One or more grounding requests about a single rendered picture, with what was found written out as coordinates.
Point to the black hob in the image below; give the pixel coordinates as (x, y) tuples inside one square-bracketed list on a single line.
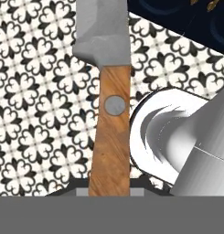
[(177, 18)]

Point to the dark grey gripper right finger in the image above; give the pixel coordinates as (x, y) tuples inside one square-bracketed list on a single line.
[(137, 190)]

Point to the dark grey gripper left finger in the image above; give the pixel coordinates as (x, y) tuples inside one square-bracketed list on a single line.
[(80, 190)]

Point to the golden brown food piece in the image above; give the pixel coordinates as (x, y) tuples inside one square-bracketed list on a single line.
[(211, 4)]

